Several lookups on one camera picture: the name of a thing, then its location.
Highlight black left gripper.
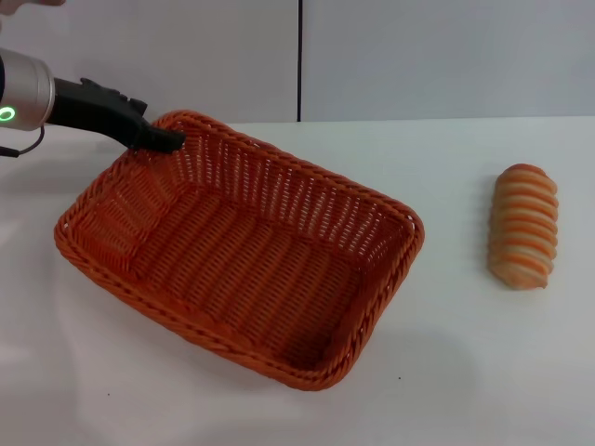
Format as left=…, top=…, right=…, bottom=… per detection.
left=47, top=77, right=188, bottom=152

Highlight orange woven plastic basket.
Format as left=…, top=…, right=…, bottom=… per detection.
left=53, top=110, right=427, bottom=392

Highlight striped orange cream bread roll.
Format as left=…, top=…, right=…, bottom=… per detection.
left=486, top=163, right=559, bottom=293

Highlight thin dark cable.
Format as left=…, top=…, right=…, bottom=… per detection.
left=0, top=123, right=46, bottom=158

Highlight dark vertical wall strip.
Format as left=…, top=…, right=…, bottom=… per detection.
left=296, top=0, right=305, bottom=124

